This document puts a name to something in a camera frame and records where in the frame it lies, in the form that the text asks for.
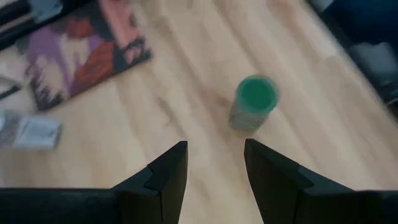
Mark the green lid glass spice jar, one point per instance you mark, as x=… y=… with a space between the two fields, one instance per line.
x=256 y=96

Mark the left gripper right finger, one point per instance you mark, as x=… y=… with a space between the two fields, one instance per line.
x=280 y=193

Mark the grey metal mounting plate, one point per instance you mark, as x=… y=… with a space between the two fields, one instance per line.
x=46 y=9

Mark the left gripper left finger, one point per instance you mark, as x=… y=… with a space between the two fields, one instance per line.
x=155 y=193

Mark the white lid clear spice jar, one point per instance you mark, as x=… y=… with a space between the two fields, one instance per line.
x=37 y=133

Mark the landscape cover book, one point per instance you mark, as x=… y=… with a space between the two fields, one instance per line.
x=77 y=56

